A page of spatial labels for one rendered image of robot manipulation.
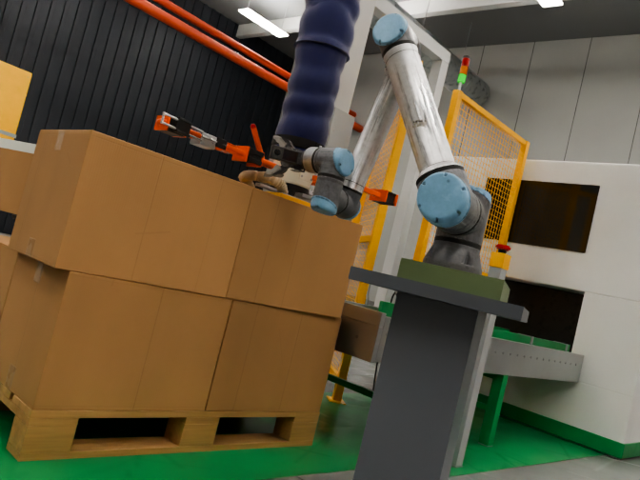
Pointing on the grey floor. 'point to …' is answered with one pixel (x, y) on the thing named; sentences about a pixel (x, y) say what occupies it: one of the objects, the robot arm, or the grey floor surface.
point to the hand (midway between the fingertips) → (267, 155)
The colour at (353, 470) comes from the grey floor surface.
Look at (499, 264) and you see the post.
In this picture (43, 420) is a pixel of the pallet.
